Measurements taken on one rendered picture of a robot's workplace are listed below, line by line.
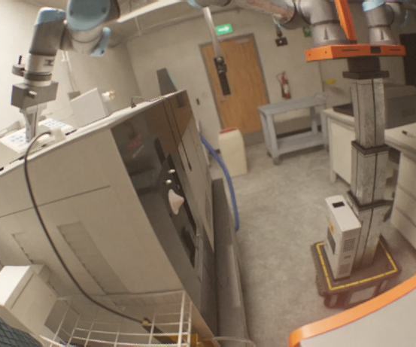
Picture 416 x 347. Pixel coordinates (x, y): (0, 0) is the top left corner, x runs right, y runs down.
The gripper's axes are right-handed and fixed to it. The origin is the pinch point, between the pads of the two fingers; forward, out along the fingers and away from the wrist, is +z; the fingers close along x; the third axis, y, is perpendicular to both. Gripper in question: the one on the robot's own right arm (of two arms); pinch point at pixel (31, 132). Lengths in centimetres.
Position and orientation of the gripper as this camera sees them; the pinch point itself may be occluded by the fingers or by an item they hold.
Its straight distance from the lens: 65.3
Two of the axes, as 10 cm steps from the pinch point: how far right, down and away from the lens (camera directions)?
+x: 0.6, -4.2, 9.1
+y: 9.3, 3.6, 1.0
